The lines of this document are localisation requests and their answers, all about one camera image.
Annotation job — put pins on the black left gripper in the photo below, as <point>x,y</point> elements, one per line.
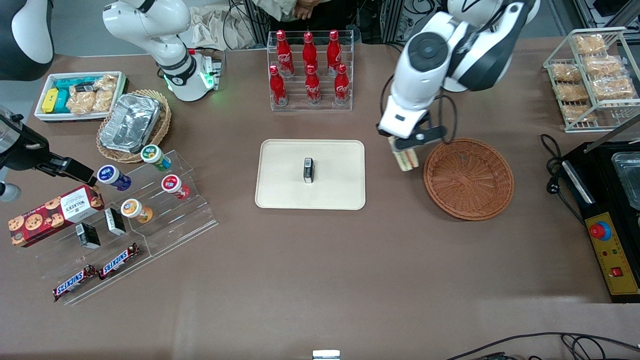
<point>406,144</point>

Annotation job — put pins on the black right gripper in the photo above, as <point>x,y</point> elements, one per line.
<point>26,153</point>

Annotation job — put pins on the triangle sandwich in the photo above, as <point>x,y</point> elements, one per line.
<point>407,160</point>

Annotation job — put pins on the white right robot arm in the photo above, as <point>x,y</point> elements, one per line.
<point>165,30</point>

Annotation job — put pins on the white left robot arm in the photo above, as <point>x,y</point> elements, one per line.
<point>425,50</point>

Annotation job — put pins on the round brown wicker basket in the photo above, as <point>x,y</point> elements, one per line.
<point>470,190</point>

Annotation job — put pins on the light wicker basket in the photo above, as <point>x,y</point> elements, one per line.
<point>162,125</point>

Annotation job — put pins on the cream rectangular tray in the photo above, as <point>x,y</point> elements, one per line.
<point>285,175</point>

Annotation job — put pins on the blue lid cup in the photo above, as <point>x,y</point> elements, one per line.
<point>112,176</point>

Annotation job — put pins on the red cookie box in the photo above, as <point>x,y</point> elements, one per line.
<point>55,215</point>

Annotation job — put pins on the small black box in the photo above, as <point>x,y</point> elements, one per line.
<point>88,236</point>
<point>308,171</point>
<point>115,221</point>

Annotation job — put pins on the orange lid cup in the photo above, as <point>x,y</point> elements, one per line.
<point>134,210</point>

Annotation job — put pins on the white rectangular bin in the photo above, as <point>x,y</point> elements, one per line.
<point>42,116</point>

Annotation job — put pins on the bagged fried snack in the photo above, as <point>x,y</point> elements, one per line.
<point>577,112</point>
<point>81,102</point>
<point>612,88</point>
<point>571,92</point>
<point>565,72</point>
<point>602,65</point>
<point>589,44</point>
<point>105,92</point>

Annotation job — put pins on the aluminium foil container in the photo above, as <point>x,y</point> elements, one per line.
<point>130,122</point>

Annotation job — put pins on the teal snack box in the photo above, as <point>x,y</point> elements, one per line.
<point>62,101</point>
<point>72,82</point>

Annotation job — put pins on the green lid cup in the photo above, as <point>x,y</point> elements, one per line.
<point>152,155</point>

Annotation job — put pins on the yellow snack packet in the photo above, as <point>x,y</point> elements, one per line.
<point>50,101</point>

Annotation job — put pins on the snickers chocolate bar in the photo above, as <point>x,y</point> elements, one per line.
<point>119,261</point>
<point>74,283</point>

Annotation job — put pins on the red lid cup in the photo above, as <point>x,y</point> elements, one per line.
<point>174,186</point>

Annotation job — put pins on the red cola bottle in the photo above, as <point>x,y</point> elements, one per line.
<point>278,87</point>
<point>334,50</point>
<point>341,87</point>
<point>312,87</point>
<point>284,52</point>
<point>310,50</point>

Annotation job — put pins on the clear acrylic tiered stand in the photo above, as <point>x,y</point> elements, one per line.
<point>175,225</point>

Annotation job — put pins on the clear acrylic bottle stand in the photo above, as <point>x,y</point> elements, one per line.
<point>310,107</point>

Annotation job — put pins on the person in beige jacket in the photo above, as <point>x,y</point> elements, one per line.
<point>285,7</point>

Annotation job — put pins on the black sealing machine yellow panel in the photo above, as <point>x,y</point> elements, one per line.
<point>602,210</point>

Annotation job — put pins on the crumpled beige bag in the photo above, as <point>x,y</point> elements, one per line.
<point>215,27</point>

